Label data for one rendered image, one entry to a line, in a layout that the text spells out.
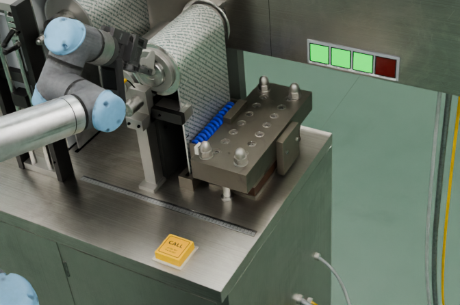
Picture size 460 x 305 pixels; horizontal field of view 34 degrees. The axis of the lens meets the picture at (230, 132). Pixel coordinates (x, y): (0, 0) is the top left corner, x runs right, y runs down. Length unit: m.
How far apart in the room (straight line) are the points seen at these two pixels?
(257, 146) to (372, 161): 1.64
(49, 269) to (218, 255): 0.57
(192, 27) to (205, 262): 0.58
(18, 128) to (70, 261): 0.80
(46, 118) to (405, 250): 2.01
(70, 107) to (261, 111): 0.77
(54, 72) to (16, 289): 0.43
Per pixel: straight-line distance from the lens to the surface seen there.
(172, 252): 1.82
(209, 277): 1.78
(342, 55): 1.97
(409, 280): 3.00
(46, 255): 2.16
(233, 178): 1.87
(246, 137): 1.96
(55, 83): 1.52
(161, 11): 2.20
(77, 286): 2.17
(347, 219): 3.22
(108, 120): 1.44
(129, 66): 1.68
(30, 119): 1.37
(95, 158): 2.18
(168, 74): 1.82
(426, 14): 1.84
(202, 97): 1.96
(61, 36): 1.52
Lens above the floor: 2.20
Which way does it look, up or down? 36 degrees down
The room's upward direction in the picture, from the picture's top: 5 degrees counter-clockwise
